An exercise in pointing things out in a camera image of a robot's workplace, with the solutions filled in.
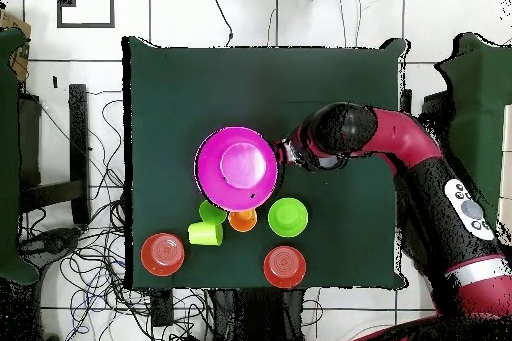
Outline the large pink bowl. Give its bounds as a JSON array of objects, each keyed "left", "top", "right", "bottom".
[{"left": 194, "top": 126, "right": 280, "bottom": 213}]

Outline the red-orange bowl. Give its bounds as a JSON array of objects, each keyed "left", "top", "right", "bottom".
[
  {"left": 139, "top": 232, "right": 186, "bottom": 277},
  {"left": 262, "top": 245, "right": 307, "bottom": 290}
]

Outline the lime yellow cup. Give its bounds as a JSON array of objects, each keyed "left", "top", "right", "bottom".
[{"left": 187, "top": 221, "right": 224, "bottom": 247}]

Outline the small green bowl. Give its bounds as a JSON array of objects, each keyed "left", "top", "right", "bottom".
[{"left": 267, "top": 197, "right": 309, "bottom": 239}]

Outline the dark green tablecloth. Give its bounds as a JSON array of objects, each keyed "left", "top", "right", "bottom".
[{"left": 121, "top": 36, "right": 409, "bottom": 291}]

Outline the orange cup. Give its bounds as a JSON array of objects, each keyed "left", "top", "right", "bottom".
[{"left": 228, "top": 208, "right": 258, "bottom": 233}]

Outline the green cup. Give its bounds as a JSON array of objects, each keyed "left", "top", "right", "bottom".
[{"left": 198, "top": 199, "right": 228, "bottom": 225}]

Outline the green covered side table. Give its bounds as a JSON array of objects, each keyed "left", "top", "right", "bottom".
[
  {"left": 0, "top": 28, "right": 41, "bottom": 286},
  {"left": 435, "top": 32, "right": 512, "bottom": 234}
]

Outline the black power strip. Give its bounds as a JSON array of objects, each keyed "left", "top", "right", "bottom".
[{"left": 150, "top": 288, "right": 174, "bottom": 328}]

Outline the cardboard box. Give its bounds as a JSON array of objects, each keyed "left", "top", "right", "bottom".
[{"left": 0, "top": 12, "right": 32, "bottom": 83}]

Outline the black floor cable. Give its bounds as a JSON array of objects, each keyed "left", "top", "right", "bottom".
[{"left": 210, "top": 0, "right": 234, "bottom": 47}]

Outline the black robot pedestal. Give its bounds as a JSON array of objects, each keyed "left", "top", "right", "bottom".
[{"left": 211, "top": 288, "right": 306, "bottom": 341}]

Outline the tangle of floor cables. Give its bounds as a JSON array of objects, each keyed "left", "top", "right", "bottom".
[{"left": 17, "top": 90, "right": 213, "bottom": 341}]

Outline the black stand frame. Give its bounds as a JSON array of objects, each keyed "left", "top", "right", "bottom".
[{"left": 19, "top": 83, "right": 91, "bottom": 226}]

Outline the blue cable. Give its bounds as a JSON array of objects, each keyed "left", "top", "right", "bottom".
[{"left": 69, "top": 260, "right": 126, "bottom": 336}]

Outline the grey pedestal foot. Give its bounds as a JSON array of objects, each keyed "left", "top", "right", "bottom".
[{"left": 23, "top": 226, "right": 83, "bottom": 266}]

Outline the black square floor frame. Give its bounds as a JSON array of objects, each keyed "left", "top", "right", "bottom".
[{"left": 56, "top": 0, "right": 116, "bottom": 29}]

